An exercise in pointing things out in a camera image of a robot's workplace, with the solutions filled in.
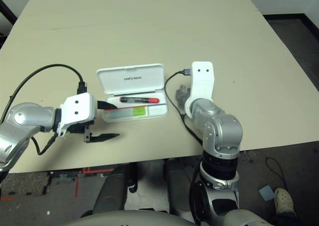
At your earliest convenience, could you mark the white perforated clog shoe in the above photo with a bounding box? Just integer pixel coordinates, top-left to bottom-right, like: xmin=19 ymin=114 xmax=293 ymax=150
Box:
xmin=274 ymin=188 xmax=295 ymax=215

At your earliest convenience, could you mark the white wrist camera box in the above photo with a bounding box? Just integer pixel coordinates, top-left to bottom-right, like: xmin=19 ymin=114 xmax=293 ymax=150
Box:
xmin=56 ymin=93 xmax=97 ymax=138
xmin=184 ymin=61 xmax=215 ymax=118

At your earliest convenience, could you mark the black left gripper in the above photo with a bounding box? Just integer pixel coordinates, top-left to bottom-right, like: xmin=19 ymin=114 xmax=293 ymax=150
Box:
xmin=69 ymin=101 xmax=120 ymax=143

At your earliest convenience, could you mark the black framed side table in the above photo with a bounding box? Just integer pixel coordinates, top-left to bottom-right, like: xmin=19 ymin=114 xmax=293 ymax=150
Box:
xmin=0 ymin=0 xmax=18 ymax=25

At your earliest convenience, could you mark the grey robot torso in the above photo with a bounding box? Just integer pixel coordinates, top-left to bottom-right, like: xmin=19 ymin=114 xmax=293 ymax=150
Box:
xmin=62 ymin=210 xmax=195 ymax=226

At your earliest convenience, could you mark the black marker with red cap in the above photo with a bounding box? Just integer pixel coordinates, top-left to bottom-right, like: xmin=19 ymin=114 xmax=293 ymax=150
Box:
xmin=119 ymin=96 xmax=160 ymax=104

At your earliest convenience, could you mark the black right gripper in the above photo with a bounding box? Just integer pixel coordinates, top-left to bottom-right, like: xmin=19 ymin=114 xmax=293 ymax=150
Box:
xmin=175 ymin=85 xmax=192 ymax=107

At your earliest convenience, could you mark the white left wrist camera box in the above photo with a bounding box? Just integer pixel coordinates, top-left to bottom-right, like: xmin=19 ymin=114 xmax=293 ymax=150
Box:
xmin=56 ymin=93 xmax=97 ymax=138

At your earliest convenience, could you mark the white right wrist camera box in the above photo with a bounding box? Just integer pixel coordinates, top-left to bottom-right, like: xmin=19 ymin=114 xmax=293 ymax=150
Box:
xmin=184 ymin=61 xmax=215 ymax=118

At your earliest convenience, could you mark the dark trouser leg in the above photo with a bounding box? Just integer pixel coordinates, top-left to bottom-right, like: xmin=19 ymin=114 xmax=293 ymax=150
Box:
xmin=270 ymin=210 xmax=300 ymax=226

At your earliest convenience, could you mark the thin black floor cord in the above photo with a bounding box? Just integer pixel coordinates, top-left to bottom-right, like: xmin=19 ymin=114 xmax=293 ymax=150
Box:
xmin=265 ymin=157 xmax=287 ymax=187

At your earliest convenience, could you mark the black left wrist camera cable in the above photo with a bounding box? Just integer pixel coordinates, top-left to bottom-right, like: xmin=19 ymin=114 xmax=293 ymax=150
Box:
xmin=0 ymin=63 xmax=88 ymax=156

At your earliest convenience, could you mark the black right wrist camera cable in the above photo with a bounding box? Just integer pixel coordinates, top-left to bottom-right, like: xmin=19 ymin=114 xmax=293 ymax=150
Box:
xmin=164 ymin=68 xmax=204 ymax=224

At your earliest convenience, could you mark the white plastic pencil case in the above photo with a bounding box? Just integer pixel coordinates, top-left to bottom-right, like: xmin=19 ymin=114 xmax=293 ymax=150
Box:
xmin=96 ymin=63 xmax=169 ymax=123

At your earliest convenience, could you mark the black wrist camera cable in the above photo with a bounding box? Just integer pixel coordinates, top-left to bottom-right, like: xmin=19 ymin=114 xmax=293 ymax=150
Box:
xmin=0 ymin=63 xmax=88 ymax=156
xmin=164 ymin=68 xmax=204 ymax=224

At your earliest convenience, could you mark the blue square floor pad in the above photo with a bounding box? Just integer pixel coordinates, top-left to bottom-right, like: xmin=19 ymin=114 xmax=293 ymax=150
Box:
xmin=259 ymin=185 xmax=276 ymax=202

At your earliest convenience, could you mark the white highlighter with green cap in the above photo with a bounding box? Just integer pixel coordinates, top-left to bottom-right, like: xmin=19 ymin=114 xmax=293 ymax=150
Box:
xmin=109 ymin=106 xmax=148 ymax=117

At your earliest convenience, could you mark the grey robot right leg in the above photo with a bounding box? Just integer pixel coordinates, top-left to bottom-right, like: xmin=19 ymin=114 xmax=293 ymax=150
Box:
xmin=164 ymin=158 xmax=202 ymax=216

